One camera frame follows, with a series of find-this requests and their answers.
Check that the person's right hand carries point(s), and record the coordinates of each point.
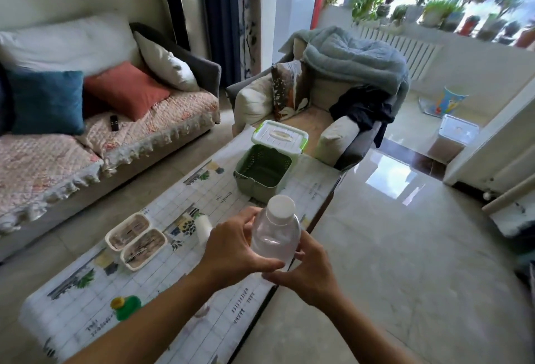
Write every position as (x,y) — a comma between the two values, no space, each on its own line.
(311,280)

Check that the person's left hand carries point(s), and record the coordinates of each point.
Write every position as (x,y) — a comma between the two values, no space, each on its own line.
(230,251)

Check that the small white cylinder container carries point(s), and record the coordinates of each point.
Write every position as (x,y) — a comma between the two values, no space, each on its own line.
(204,230)

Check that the clear bottle with white cap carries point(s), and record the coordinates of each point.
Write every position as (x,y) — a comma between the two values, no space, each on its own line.
(276,230)

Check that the green plastic basket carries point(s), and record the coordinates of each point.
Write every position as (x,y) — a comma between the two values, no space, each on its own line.
(263,167)

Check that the green bottle with yellow cap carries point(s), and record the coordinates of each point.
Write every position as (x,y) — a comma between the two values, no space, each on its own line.
(129,308)

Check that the person's right forearm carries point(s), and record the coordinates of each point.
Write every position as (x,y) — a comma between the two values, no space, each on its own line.
(363,338)

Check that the dark wooden table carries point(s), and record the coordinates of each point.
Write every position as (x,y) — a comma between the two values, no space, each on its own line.
(196,205)

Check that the white printed tablecloth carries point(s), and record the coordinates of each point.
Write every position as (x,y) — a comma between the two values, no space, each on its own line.
(167,280)

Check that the small white tray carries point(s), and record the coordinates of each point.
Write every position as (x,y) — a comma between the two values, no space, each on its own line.
(127,230)
(144,249)

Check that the white lid with green clips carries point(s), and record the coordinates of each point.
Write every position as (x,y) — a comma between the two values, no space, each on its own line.
(278,136)

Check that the white armchair cushion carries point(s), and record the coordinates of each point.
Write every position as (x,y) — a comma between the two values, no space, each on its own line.
(336,142)
(253,102)

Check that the grey armchair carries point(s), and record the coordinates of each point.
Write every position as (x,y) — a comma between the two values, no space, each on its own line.
(363,146)

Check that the pink armchair seat cover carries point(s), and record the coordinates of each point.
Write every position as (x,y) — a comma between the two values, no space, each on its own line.
(305,125)

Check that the pink quilted sofa cover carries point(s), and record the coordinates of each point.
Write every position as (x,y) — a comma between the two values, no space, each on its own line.
(175,113)
(42,171)

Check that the leaf patterned cushion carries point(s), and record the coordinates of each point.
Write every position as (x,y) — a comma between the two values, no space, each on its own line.
(290,90)

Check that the black remote control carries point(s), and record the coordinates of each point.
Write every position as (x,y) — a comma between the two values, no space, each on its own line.
(114,123)

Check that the black garment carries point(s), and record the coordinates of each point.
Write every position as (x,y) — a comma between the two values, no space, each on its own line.
(363,108)

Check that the grey beige sofa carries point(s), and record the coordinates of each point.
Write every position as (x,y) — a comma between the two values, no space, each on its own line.
(205,71)

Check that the coral cushion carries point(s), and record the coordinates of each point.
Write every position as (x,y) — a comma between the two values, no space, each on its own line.
(125,90)

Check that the cream cushion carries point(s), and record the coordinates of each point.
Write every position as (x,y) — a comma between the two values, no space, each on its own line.
(167,62)

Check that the grey blue blanket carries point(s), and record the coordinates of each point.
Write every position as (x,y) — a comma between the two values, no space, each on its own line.
(355,58)

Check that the blue patterned bucket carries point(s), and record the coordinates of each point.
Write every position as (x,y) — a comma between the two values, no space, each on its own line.
(452,101)

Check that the navy curtain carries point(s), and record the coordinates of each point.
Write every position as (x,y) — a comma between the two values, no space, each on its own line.
(219,21)

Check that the white patterned curtain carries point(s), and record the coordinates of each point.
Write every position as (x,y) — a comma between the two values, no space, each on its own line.
(250,21)

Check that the teal cushion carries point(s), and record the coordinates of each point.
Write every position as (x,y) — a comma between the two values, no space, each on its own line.
(46,102)

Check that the white appliance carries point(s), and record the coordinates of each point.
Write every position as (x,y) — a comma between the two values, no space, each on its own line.
(294,12)

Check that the white radiator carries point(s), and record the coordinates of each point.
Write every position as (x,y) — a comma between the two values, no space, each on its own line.
(409,52)

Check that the standing air conditioner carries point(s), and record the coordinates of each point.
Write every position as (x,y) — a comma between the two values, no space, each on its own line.
(173,0)

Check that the dark grey cushion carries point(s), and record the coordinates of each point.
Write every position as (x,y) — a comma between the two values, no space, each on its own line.
(3,100)

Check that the row of potted plants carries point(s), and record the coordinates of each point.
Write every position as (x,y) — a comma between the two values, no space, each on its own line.
(368,0)

